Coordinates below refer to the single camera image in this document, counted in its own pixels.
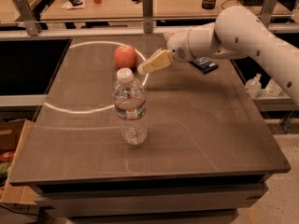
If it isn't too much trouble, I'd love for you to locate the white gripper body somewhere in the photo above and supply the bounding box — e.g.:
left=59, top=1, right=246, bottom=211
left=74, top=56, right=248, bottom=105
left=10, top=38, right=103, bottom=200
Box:
left=164, top=30, right=191, bottom=62

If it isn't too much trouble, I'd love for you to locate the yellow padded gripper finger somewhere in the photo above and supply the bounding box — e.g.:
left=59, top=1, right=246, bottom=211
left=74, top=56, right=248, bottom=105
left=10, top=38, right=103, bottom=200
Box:
left=137, top=50, right=173, bottom=75
left=148, top=49, right=163, bottom=61

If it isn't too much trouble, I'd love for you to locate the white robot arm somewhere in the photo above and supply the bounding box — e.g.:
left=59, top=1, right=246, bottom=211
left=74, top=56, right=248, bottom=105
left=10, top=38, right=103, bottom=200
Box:
left=137, top=6, right=299, bottom=105

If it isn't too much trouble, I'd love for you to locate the red apple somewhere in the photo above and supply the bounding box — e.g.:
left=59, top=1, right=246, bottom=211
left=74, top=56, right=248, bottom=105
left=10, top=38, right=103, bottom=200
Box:
left=113, top=45, right=137, bottom=68

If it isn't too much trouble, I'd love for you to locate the dark blue snack wrapper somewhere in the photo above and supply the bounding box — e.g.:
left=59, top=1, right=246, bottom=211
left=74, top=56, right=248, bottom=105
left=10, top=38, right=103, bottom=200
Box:
left=191, top=57, right=219, bottom=74

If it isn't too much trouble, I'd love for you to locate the clear plastic water bottle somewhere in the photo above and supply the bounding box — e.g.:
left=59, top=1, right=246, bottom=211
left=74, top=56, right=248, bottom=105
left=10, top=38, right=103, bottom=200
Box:
left=113, top=68, right=148, bottom=146

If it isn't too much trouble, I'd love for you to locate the black mesh pen cup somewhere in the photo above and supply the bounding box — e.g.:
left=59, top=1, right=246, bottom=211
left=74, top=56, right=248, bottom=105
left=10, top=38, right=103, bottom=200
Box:
left=202, top=0, right=217, bottom=9

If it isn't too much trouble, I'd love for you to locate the small clear pump bottle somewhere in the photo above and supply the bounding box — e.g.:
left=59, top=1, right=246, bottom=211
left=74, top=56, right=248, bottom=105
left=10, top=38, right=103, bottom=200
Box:
left=245, top=74, right=262, bottom=99

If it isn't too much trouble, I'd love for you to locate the wooden background desk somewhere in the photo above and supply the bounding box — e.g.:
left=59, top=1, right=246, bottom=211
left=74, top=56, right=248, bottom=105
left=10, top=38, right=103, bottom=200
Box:
left=40, top=0, right=287, bottom=22

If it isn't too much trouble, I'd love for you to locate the small white jar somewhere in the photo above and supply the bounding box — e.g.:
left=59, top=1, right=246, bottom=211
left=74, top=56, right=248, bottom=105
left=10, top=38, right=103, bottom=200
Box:
left=265, top=78, right=281, bottom=96

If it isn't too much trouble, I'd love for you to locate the brown cardboard box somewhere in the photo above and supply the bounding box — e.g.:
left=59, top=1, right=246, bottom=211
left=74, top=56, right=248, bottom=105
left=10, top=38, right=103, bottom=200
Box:
left=0, top=119, right=36, bottom=207

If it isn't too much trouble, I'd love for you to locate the middle metal rail bracket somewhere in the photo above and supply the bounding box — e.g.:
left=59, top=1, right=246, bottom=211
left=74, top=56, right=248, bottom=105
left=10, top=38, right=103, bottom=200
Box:
left=142, top=0, right=153, bottom=33

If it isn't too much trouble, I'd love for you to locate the metal rail bracket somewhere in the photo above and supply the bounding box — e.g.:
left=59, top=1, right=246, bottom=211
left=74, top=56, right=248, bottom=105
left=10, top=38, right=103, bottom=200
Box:
left=260, top=0, right=278, bottom=27
left=142, top=0, right=153, bottom=33
left=13, top=0, right=41, bottom=36

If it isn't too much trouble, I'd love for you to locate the black cable on desk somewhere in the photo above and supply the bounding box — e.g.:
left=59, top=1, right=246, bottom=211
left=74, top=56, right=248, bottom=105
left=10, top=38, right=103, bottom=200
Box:
left=221, top=0, right=247, bottom=12

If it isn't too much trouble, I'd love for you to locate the right metal rail bracket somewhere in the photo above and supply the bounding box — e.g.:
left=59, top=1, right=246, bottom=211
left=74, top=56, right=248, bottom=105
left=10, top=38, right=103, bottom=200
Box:
left=260, top=0, right=278, bottom=27

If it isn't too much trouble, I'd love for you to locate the left metal rail bracket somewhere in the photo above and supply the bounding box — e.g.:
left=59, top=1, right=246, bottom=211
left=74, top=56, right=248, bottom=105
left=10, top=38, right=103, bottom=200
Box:
left=13, top=0, right=41, bottom=36

